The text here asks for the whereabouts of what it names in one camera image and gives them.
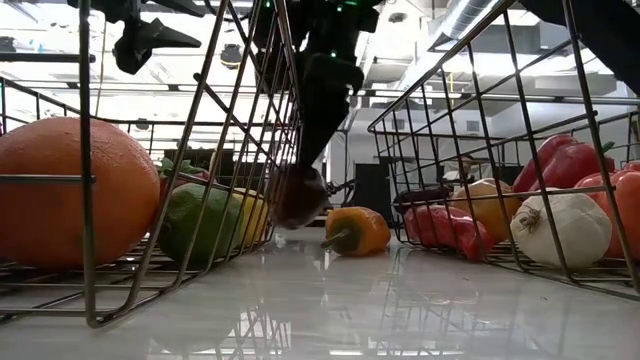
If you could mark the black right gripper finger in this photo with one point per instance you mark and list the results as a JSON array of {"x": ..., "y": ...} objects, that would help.
[{"x": 322, "y": 130}]

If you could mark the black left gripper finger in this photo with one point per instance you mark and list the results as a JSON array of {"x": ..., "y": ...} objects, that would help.
[
  {"x": 185, "y": 6},
  {"x": 135, "y": 45}
]

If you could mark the dark purple plum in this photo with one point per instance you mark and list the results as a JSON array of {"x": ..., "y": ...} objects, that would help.
[{"x": 300, "y": 200}]

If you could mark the long orange pepper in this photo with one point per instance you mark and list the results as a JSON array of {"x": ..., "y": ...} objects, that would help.
[{"x": 362, "y": 230}]

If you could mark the yellow lemon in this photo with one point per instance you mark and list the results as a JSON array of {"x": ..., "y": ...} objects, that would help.
[{"x": 255, "y": 215}]

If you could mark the green lime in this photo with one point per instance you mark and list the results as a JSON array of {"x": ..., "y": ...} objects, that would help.
[{"x": 200, "y": 220}]

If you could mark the red chili pepper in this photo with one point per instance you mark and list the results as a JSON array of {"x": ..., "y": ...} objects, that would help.
[{"x": 450, "y": 230}]

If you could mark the orange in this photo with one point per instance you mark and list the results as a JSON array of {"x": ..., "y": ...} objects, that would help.
[{"x": 40, "y": 220}]

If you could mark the red bell pepper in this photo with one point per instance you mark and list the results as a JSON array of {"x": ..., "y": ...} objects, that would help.
[{"x": 570, "y": 165}]

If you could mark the white garlic bulb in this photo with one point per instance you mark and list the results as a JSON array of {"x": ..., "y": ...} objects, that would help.
[{"x": 565, "y": 235}]

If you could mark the smooth red tomato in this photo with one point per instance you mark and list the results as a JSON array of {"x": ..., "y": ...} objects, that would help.
[{"x": 625, "y": 210}]

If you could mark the round black ceiling fixture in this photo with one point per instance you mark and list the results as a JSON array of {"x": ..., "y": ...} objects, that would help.
[{"x": 231, "y": 56}]

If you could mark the dark cabinet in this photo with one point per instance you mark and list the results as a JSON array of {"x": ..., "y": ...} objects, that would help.
[{"x": 372, "y": 192}]

